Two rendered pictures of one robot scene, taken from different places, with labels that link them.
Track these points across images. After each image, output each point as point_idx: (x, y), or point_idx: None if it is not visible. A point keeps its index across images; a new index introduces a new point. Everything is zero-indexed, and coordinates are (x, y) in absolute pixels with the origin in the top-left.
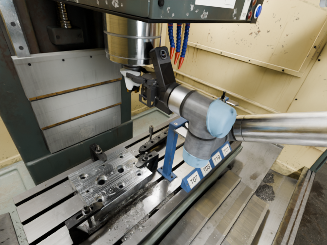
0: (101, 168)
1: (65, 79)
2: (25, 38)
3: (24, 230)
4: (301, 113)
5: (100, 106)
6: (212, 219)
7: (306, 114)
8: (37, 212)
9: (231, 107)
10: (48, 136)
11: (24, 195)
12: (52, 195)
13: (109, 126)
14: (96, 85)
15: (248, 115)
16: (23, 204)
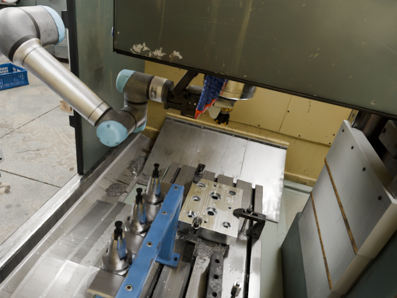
0: (226, 204)
1: (339, 169)
2: (369, 114)
3: (230, 177)
4: (67, 71)
5: (325, 246)
6: (81, 274)
7: (66, 68)
8: (236, 185)
9: (123, 70)
10: (307, 206)
11: (259, 189)
12: (243, 196)
13: (309, 291)
14: (341, 211)
15: (100, 100)
16: (250, 185)
